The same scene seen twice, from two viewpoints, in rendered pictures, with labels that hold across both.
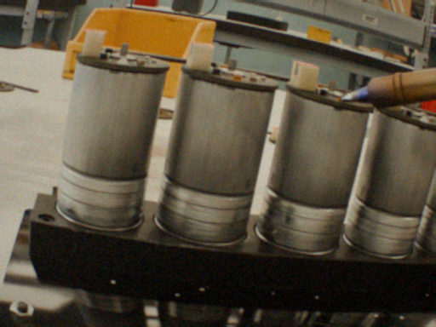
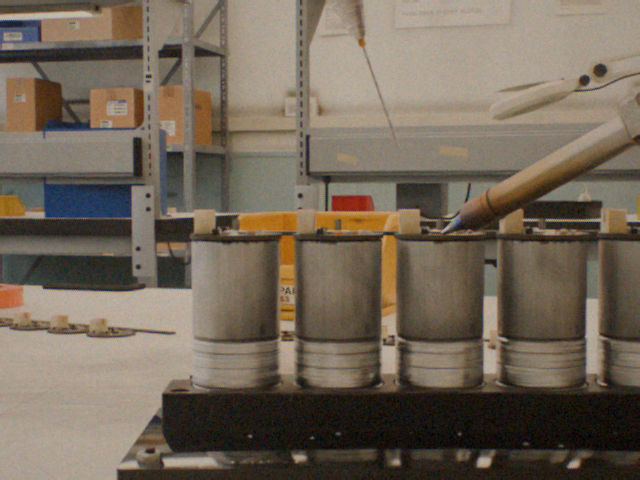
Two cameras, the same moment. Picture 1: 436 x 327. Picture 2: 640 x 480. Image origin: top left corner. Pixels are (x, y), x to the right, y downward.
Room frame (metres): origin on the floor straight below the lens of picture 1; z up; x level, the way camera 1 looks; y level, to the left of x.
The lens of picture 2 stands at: (-0.13, -0.06, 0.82)
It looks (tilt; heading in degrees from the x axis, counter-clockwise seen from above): 3 degrees down; 12
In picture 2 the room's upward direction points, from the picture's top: straight up
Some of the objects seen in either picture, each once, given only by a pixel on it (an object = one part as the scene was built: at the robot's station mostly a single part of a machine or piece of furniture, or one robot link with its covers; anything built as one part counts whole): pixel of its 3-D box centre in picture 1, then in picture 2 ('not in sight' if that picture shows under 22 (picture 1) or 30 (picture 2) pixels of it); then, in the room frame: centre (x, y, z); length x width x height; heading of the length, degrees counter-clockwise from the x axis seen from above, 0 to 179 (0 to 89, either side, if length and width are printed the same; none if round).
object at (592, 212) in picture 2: (257, 20); (547, 209); (2.70, -0.05, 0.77); 0.24 x 0.16 x 0.04; 72
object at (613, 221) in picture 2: not in sight; (616, 221); (0.17, -0.07, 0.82); 0.01 x 0.01 x 0.01; 12
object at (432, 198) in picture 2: (187, 2); (422, 199); (2.64, 0.26, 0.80); 0.15 x 0.12 x 0.10; 178
